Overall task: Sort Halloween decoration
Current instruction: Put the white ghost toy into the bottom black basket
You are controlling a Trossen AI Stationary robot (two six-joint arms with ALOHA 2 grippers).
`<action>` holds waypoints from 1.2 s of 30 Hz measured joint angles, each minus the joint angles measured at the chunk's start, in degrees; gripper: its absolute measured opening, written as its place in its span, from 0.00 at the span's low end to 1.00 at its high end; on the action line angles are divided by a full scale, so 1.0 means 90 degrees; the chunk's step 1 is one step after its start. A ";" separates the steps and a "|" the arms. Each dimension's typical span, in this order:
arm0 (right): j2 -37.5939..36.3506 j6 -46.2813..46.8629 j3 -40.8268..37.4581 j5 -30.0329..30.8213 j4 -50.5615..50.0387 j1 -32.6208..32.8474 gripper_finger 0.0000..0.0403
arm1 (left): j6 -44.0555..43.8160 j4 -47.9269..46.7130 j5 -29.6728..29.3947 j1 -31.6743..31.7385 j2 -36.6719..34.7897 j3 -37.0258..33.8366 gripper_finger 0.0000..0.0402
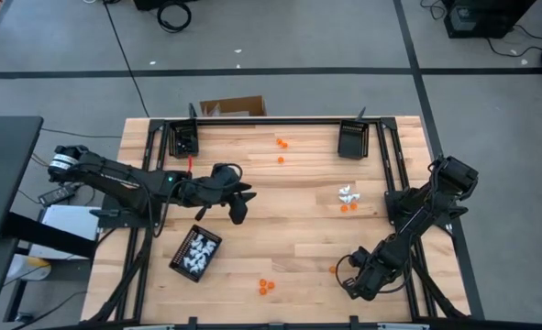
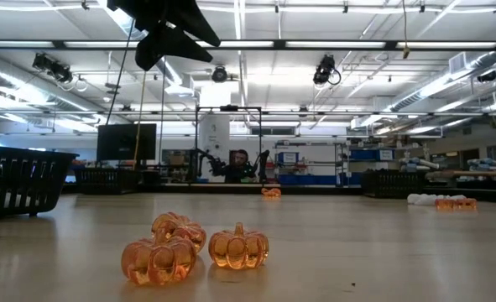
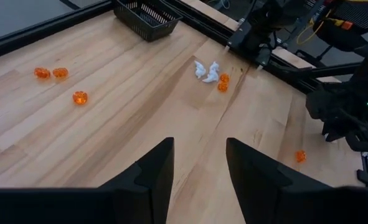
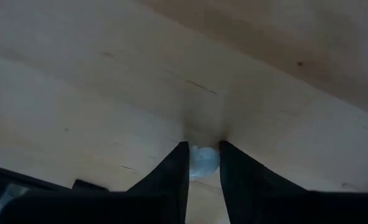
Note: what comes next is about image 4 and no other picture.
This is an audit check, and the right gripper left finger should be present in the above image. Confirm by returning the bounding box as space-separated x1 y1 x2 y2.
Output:
127 141 191 224

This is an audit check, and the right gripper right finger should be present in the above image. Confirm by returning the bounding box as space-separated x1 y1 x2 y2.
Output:
219 141 310 224

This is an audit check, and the small white plastic ghost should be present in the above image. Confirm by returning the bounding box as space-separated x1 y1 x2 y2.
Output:
189 145 221 181

